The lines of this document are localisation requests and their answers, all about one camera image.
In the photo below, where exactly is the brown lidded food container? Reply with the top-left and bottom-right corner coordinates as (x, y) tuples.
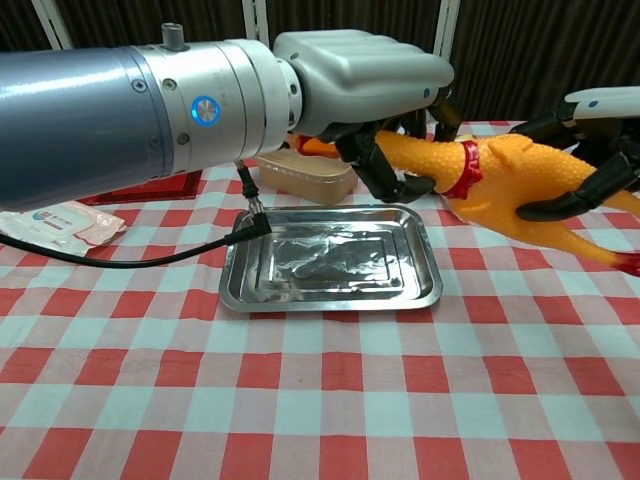
(253, 152), (357, 205)

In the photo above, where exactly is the white partition post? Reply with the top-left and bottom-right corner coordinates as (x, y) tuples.
(28, 0), (67, 51)
(433, 0), (462, 62)
(241, 0), (272, 42)

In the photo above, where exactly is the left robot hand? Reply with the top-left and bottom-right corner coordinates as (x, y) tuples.
(272, 29), (464, 204)

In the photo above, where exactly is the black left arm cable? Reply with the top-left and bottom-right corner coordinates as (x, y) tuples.
(0, 159), (274, 271)

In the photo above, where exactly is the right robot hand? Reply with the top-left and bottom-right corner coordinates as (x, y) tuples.
(509, 85), (640, 224)

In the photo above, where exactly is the red white checkered tablecloth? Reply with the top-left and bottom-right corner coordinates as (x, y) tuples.
(0, 118), (640, 480)

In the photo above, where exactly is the yellow rubber chicken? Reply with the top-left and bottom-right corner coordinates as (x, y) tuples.
(289, 128), (640, 277)

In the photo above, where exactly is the red certificate folder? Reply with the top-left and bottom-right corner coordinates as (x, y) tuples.
(77, 168), (204, 205)

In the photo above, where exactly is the stainless steel tray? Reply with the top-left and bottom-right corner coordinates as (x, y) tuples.
(218, 203), (445, 314)

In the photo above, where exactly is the wet wipes pack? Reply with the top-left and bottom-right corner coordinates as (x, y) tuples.
(0, 199), (127, 251)

